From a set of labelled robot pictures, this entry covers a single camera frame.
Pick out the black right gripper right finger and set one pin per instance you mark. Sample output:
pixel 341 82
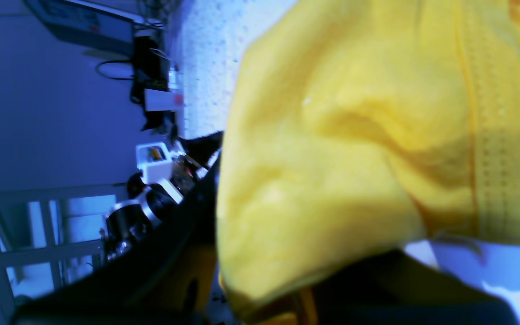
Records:
pixel 395 289

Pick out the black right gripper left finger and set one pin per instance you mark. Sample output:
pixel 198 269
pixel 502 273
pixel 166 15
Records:
pixel 112 295

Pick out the yellow T-shirt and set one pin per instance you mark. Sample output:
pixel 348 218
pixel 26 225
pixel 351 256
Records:
pixel 368 149

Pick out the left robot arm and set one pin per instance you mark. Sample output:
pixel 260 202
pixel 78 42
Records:
pixel 148 205

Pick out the white metal rack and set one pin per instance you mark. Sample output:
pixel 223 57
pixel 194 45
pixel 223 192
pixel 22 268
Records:
pixel 50 238

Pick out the computer monitor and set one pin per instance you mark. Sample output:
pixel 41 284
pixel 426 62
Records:
pixel 86 24

